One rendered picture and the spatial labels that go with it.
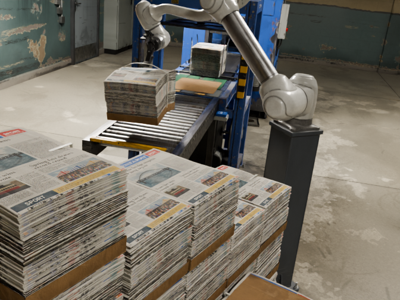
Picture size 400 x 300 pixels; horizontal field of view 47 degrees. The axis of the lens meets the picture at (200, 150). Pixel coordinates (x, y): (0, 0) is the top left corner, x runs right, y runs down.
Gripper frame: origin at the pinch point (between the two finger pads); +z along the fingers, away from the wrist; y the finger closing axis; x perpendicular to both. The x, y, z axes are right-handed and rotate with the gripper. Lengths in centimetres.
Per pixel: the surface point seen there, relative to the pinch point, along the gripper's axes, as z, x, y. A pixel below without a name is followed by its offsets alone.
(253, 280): 92, -74, 64
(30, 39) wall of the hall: -382, 299, 92
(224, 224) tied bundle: 105, -63, 31
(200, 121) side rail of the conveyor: -40, -25, 53
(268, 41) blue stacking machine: -344, -48, 59
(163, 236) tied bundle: 137, -51, 15
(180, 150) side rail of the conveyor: 16, -26, 48
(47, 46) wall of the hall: -430, 299, 112
